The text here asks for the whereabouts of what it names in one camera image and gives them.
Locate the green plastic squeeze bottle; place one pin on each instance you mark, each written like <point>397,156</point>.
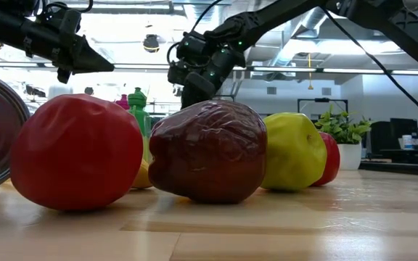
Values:
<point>138,105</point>

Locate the grey wall vent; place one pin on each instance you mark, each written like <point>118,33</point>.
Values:
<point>326,91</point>
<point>271,91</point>

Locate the green plant in white pot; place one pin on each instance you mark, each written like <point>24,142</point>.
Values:
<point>339,127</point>

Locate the dark red toy apple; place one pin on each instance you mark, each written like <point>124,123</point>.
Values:
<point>209,152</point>

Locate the pink plastic squeeze bottle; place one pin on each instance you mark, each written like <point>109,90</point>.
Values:
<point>123,102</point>

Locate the yellow toy pear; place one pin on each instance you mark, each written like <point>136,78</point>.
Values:
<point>142,177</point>

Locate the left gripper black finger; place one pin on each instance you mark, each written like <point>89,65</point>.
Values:
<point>91,53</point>
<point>93,67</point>

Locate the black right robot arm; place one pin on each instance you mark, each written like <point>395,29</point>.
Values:
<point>394,21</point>

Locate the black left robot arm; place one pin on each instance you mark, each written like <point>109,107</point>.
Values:
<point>13,32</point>

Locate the black background monitor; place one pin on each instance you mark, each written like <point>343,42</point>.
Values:
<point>405,127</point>

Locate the black background desk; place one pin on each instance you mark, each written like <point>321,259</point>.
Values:
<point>401,163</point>

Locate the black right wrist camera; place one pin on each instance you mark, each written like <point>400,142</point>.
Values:
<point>192,47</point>

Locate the white cup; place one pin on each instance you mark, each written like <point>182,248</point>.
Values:
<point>408,142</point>

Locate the green toy apple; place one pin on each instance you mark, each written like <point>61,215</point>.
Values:
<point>292,152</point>

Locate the black hanging ceiling fixture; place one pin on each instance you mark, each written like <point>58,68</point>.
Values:
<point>151,43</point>

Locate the overhead beam with light strips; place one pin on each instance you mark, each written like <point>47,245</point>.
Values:
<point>285,69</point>

